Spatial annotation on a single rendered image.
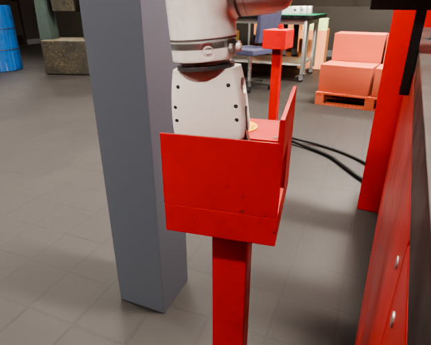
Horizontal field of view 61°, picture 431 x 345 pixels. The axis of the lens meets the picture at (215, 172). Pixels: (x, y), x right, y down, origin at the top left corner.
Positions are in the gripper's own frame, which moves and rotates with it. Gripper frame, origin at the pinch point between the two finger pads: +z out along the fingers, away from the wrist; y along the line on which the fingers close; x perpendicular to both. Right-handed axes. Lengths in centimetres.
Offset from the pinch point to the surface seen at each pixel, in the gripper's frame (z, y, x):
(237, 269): 18.8, -1.8, -2.0
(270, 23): -5, 45, -409
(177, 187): 0.2, 4.1, 5.0
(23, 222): 64, 122, -75
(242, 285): 22.3, -2.4, -2.0
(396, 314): -4.5, -19.2, 29.0
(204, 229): 6.7, 0.8, 5.0
